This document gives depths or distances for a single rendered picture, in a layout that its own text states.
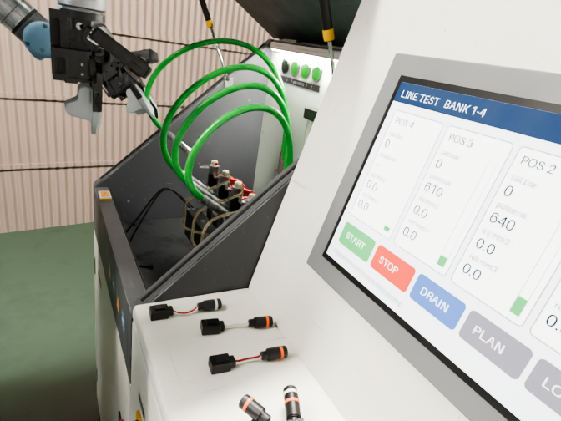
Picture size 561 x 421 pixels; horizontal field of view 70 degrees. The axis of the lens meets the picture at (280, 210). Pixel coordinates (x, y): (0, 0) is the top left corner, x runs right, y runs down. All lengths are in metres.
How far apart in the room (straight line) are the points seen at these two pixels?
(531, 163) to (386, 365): 0.29
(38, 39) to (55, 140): 2.07
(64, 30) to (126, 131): 2.41
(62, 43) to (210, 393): 0.61
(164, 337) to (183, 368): 0.07
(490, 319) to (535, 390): 0.07
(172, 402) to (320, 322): 0.24
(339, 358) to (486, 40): 0.45
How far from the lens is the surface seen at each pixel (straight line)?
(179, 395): 0.61
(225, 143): 1.41
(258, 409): 0.55
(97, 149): 3.19
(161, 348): 0.67
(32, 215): 3.27
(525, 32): 0.55
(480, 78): 0.54
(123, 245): 1.01
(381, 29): 0.70
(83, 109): 0.84
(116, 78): 1.15
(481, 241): 0.48
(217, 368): 0.63
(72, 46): 0.83
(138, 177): 1.37
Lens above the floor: 1.43
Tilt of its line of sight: 22 degrees down
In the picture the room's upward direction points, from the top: 10 degrees clockwise
